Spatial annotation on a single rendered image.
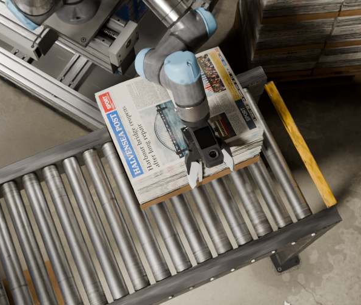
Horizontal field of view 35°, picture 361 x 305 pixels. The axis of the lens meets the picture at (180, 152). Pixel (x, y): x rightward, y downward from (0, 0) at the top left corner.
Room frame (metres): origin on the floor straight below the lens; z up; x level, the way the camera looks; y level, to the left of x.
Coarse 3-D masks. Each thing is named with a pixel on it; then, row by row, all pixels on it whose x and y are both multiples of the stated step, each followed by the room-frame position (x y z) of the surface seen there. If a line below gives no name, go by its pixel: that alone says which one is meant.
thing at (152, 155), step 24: (96, 96) 0.64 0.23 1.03; (120, 96) 0.64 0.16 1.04; (144, 96) 0.64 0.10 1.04; (120, 120) 0.56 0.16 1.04; (144, 120) 0.56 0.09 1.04; (168, 120) 0.56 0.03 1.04; (120, 144) 0.50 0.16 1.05; (144, 144) 0.49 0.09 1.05; (168, 144) 0.49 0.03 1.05; (144, 168) 0.43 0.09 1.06; (168, 168) 0.43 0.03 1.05; (144, 192) 0.39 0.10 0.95; (168, 192) 0.41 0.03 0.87
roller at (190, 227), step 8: (176, 200) 0.41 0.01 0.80; (184, 200) 0.41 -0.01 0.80; (176, 208) 0.38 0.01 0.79; (184, 208) 0.38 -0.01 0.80; (176, 216) 0.36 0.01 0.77; (184, 216) 0.36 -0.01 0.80; (192, 216) 0.36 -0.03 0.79; (184, 224) 0.34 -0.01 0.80; (192, 224) 0.33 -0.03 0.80; (184, 232) 0.31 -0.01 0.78; (192, 232) 0.31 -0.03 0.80; (200, 232) 0.31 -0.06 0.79; (192, 240) 0.29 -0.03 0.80; (200, 240) 0.29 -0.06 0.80; (192, 248) 0.27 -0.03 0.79; (200, 248) 0.26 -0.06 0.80; (208, 248) 0.27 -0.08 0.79; (200, 256) 0.24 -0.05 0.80; (208, 256) 0.24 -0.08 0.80
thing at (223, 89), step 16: (208, 64) 0.73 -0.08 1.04; (224, 64) 0.73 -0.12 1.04; (208, 80) 0.68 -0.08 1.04; (224, 80) 0.68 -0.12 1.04; (208, 96) 0.63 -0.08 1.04; (224, 96) 0.63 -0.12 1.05; (240, 96) 0.63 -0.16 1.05; (224, 112) 0.58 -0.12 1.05; (240, 112) 0.58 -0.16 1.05; (224, 128) 0.53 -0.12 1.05; (240, 128) 0.53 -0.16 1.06; (256, 128) 0.53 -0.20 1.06; (240, 144) 0.50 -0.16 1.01; (256, 144) 0.52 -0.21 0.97; (240, 160) 0.50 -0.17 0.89
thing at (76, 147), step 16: (240, 80) 0.79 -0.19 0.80; (256, 80) 0.79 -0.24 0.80; (64, 144) 0.59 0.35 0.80; (80, 144) 0.59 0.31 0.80; (96, 144) 0.58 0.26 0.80; (32, 160) 0.53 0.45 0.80; (48, 160) 0.53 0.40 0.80; (80, 160) 0.55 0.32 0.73; (0, 176) 0.49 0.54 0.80; (16, 176) 0.49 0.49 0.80; (0, 192) 0.45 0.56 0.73
